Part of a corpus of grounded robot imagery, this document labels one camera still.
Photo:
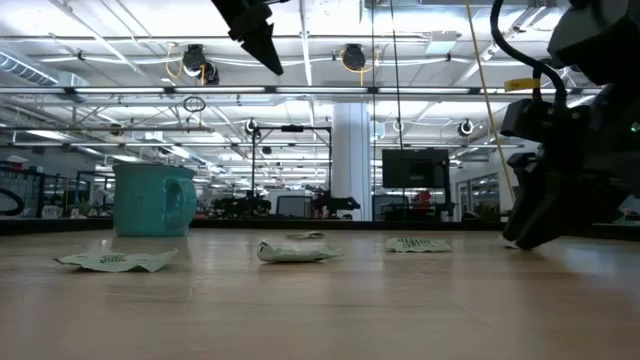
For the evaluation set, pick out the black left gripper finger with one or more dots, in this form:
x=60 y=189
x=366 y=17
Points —
x=257 y=32

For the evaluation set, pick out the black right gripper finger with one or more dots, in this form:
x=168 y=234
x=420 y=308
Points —
x=527 y=180
x=560 y=215

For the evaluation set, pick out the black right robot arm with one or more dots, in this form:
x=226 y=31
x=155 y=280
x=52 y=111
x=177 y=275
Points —
x=600 y=35

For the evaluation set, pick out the black background robot arm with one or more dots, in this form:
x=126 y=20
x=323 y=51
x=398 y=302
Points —
x=332 y=202

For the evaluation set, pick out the yellow label tag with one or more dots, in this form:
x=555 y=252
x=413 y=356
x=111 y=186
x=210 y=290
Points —
x=521 y=84

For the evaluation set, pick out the black monitor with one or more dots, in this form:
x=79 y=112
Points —
x=415 y=167

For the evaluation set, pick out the green white sweetener packet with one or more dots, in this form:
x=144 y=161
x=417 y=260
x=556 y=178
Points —
x=117 y=261
x=305 y=235
x=295 y=253
x=417 y=245

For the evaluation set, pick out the white building pillar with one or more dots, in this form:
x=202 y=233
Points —
x=352 y=160

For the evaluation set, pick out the teal ceramic mug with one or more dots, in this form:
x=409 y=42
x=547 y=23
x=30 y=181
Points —
x=150 y=200

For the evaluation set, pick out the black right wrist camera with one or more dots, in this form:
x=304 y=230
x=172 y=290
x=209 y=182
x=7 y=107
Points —
x=545 y=122

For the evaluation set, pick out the black stand frame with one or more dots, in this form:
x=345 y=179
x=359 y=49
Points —
x=292 y=128

